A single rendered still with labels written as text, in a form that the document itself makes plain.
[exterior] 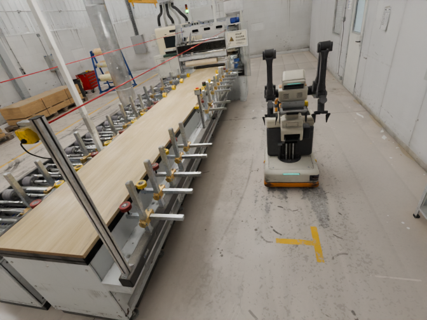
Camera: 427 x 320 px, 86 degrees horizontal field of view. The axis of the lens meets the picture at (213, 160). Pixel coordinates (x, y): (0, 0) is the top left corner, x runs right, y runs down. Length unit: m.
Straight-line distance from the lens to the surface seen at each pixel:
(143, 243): 1.73
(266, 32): 12.13
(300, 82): 2.39
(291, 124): 2.60
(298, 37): 12.24
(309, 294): 2.20
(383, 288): 2.37
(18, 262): 2.12
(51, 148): 1.13
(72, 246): 1.68
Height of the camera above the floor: 1.92
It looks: 31 degrees down
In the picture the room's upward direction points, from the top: 10 degrees counter-clockwise
